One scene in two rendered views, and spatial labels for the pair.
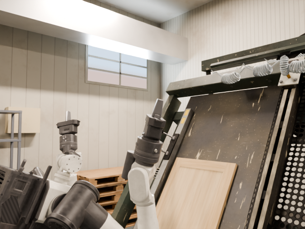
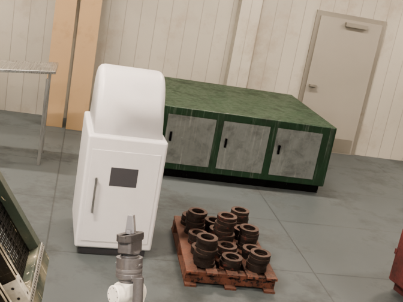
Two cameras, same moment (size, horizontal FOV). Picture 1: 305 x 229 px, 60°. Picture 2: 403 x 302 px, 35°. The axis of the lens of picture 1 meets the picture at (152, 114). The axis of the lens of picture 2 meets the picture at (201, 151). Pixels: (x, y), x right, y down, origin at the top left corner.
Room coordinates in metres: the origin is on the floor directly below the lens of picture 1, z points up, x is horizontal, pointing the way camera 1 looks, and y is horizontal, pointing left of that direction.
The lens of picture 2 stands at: (2.49, 1.12, 2.46)
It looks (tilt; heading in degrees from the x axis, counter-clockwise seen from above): 16 degrees down; 210
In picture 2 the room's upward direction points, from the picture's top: 10 degrees clockwise
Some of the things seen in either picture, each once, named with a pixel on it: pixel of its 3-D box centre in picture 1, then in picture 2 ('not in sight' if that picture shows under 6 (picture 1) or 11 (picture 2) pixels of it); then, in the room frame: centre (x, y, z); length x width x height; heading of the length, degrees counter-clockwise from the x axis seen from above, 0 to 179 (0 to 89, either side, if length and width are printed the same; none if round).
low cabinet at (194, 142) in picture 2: not in sight; (230, 130); (-5.00, -2.78, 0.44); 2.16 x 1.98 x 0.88; 132
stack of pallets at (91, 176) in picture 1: (107, 196); not in sight; (4.55, 0.77, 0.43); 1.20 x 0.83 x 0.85; 130
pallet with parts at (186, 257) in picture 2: not in sight; (222, 237); (-2.27, -1.23, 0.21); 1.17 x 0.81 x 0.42; 43
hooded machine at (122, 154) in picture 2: not in sight; (120, 156); (-1.78, -2.12, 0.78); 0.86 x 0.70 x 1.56; 41
